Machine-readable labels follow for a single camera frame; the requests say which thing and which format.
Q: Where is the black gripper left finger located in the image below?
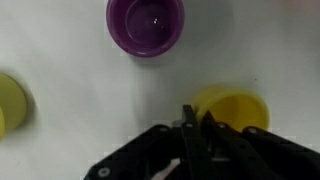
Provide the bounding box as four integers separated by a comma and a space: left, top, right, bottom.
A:
83, 104, 216, 180

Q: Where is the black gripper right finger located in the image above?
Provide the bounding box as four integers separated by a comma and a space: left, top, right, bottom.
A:
201, 110, 320, 180

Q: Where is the small yellow cup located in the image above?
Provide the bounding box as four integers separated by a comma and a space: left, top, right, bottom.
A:
192, 86, 271, 133

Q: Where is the small purple cup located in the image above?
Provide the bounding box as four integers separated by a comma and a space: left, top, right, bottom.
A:
105, 0, 186, 59

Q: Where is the lime stacking cup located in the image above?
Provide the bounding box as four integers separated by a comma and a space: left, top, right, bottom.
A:
0, 72, 29, 142

